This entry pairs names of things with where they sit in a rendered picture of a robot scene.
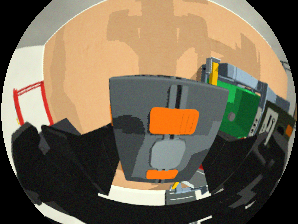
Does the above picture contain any yellow bar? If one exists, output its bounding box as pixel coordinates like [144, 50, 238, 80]
[172, 62, 218, 189]

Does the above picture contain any grey round disc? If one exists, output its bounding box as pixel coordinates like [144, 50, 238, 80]
[228, 112, 235, 121]

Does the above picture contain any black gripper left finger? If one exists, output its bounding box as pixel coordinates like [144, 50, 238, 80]
[41, 123, 120, 196]

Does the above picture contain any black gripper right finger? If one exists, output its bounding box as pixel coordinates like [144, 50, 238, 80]
[202, 130, 268, 194]

